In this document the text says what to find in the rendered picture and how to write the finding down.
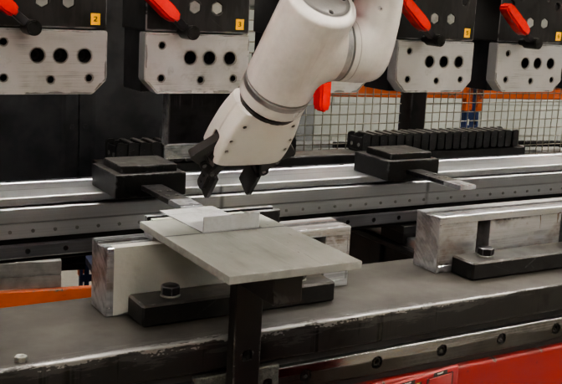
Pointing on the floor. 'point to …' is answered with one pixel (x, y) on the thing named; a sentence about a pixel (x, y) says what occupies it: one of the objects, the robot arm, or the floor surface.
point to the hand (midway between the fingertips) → (228, 179)
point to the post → (412, 110)
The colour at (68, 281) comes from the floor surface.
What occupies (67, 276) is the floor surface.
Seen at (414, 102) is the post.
